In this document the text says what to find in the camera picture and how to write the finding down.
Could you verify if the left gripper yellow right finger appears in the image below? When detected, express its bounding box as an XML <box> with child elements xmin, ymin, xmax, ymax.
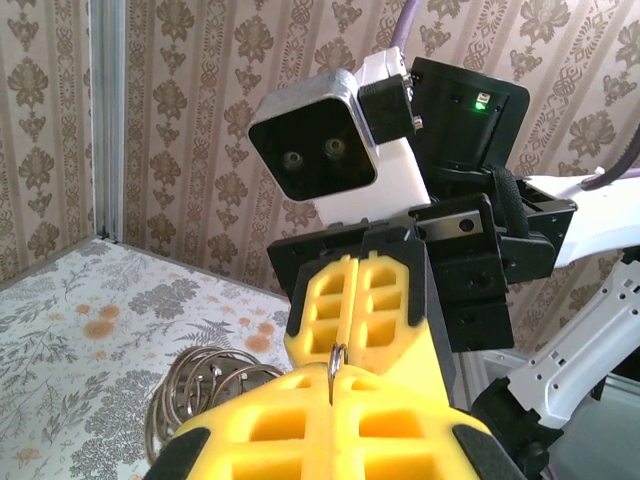
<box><xmin>330</xmin><ymin>364</ymin><xmax>524</xmax><ymax>480</ymax></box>

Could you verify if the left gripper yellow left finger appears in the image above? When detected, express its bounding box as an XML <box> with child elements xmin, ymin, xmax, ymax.
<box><xmin>143</xmin><ymin>364</ymin><xmax>335</xmax><ymax>480</ymax></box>

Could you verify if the single silver keyring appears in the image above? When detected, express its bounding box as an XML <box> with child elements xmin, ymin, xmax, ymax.
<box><xmin>327</xmin><ymin>342</ymin><xmax>349</xmax><ymax>406</ymax></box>

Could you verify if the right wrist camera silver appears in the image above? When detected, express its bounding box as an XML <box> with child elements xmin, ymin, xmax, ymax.
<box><xmin>247</xmin><ymin>46</ymin><xmax>432</xmax><ymax>227</ymax></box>

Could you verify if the aluminium frame post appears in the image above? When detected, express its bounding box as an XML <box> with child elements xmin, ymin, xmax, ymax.
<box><xmin>89</xmin><ymin>0</ymin><xmax>126</xmax><ymax>242</ymax></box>

